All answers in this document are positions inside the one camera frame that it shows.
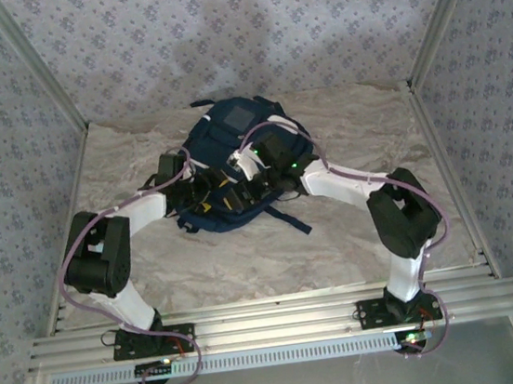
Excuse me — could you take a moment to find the black controller board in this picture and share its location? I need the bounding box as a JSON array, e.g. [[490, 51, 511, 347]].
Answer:
[[393, 327, 434, 357], [134, 359, 176, 384]]

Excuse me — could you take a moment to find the aluminium frame post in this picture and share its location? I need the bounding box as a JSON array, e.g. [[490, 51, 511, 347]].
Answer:
[[0, 0, 91, 143], [399, 0, 504, 90]]

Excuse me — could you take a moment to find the navy blue backpack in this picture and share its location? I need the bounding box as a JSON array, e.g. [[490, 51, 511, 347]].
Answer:
[[162, 86, 328, 252]]

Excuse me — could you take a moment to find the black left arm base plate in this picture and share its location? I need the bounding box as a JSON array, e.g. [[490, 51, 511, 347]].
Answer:
[[110, 322, 198, 363]]

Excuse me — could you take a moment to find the grey slotted cable duct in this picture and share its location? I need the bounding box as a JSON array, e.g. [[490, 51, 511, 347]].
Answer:
[[46, 327, 429, 384]]

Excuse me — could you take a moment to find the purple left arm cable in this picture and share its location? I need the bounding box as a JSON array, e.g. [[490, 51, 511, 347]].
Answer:
[[45, 145, 225, 384]]

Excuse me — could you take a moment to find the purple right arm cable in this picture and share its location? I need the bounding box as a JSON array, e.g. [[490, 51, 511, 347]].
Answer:
[[236, 101, 467, 378]]

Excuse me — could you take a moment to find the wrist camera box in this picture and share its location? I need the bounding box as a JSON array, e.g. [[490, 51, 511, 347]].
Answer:
[[224, 146, 266, 183], [180, 157, 200, 179]]

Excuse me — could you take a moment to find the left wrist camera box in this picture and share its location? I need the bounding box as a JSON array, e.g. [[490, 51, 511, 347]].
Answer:
[[180, 157, 200, 179]]

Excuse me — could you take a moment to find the aluminium mounting rail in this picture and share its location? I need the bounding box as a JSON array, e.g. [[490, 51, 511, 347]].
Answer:
[[22, 264, 513, 376]]

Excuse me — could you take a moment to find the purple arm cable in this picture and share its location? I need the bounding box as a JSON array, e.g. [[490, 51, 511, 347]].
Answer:
[[45, 145, 225, 384], [236, 101, 467, 378]]

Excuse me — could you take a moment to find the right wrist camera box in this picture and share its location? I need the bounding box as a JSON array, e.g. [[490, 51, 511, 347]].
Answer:
[[224, 146, 266, 183]]

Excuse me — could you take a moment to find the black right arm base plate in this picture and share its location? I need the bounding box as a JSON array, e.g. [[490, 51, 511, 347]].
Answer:
[[354, 290, 444, 330]]

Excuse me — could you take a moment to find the aluminium table side rail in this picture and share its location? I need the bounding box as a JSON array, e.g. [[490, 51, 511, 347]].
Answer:
[[404, 71, 503, 288]]

